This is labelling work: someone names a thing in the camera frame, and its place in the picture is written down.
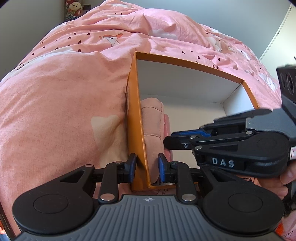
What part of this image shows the pink wallet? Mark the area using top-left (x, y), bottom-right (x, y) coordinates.
top-left (163, 113), bottom-right (174, 163)

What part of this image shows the orange cardboard box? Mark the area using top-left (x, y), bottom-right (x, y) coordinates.
top-left (125, 51), bottom-right (259, 193)

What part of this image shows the red plush doll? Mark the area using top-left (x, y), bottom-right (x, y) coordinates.
top-left (65, 0), bottom-right (84, 20)

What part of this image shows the pink printed blanket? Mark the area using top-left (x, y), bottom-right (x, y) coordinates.
top-left (0, 1), bottom-right (284, 235)

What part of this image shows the white door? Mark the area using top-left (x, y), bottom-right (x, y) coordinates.
top-left (258, 2), bottom-right (296, 68)

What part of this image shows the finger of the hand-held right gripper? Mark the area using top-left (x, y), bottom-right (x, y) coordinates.
top-left (163, 130), bottom-right (254, 150)
top-left (199, 108), bottom-right (273, 137)

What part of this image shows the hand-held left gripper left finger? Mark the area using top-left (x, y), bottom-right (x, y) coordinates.
top-left (59, 153), bottom-right (137, 204)

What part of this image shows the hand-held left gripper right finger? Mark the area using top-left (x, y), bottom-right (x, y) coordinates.
top-left (157, 153), bottom-right (232, 202)

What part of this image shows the person's right hand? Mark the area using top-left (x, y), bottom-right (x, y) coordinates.
top-left (245, 170), bottom-right (296, 201)

